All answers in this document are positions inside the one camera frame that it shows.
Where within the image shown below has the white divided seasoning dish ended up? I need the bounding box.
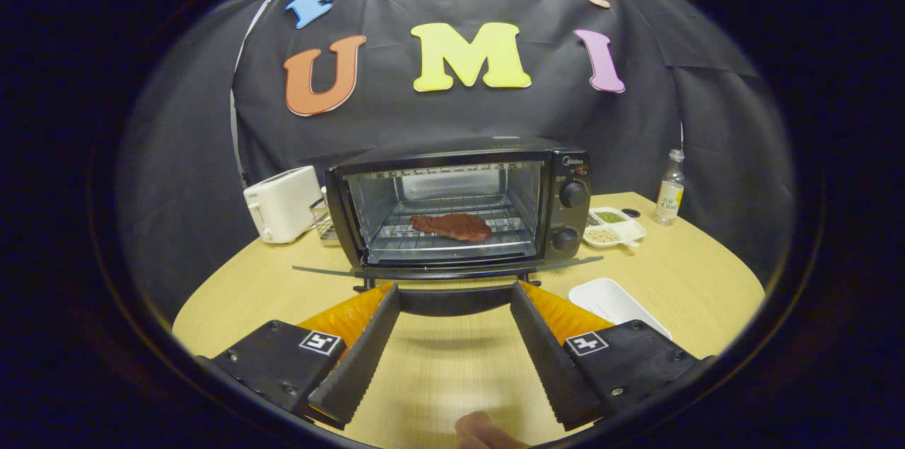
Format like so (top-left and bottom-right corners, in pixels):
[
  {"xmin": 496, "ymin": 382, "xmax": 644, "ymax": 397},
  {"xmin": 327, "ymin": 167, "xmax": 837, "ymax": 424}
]
[{"xmin": 583, "ymin": 207, "xmax": 647, "ymax": 250}]

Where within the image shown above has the white bread toaster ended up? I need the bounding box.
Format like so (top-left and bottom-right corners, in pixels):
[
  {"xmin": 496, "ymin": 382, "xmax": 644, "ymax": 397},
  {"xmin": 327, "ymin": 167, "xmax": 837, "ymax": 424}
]
[{"xmin": 243, "ymin": 165, "xmax": 324, "ymax": 245}]

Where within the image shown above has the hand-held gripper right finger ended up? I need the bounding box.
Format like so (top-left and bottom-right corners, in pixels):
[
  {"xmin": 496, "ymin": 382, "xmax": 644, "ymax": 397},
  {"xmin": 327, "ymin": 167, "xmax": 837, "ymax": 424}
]
[{"xmin": 510, "ymin": 281, "xmax": 716, "ymax": 432}]

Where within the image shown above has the brown meat slice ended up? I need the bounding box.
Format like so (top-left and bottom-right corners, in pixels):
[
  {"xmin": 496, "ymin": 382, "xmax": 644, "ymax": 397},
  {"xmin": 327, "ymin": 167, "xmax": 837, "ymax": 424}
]
[{"xmin": 411, "ymin": 213, "xmax": 493, "ymax": 243}]

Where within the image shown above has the black toaster oven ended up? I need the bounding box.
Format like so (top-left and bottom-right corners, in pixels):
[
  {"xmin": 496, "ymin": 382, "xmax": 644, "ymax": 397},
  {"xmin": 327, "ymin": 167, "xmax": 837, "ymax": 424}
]
[{"xmin": 292, "ymin": 136, "xmax": 605, "ymax": 317}]

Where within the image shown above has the white rectangular tray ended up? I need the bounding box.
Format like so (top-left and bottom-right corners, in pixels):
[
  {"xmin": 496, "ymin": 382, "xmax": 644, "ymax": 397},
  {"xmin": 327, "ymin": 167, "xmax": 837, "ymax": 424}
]
[{"xmin": 568, "ymin": 278, "xmax": 672, "ymax": 339}]

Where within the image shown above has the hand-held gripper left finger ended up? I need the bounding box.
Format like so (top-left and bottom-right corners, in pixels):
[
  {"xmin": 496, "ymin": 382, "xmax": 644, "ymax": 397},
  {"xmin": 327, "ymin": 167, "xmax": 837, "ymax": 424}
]
[{"xmin": 194, "ymin": 283, "xmax": 402, "ymax": 430}]

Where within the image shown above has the wire mesh basket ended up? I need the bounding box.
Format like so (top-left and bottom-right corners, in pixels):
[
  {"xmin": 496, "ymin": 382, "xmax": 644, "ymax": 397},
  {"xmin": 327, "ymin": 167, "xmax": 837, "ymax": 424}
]
[{"xmin": 310, "ymin": 198, "xmax": 341, "ymax": 247}]

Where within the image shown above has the black backdrop cloth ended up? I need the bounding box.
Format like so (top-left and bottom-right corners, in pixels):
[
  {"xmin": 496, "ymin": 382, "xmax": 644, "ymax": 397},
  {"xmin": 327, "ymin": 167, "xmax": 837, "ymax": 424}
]
[{"xmin": 117, "ymin": 0, "xmax": 796, "ymax": 322}]

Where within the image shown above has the clear glass bottle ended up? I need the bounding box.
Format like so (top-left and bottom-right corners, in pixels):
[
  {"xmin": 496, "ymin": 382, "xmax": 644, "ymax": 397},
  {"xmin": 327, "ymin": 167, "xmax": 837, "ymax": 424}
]
[{"xmin": 653, "ymin": 148, "xmax": 686, "ymax": 226}]

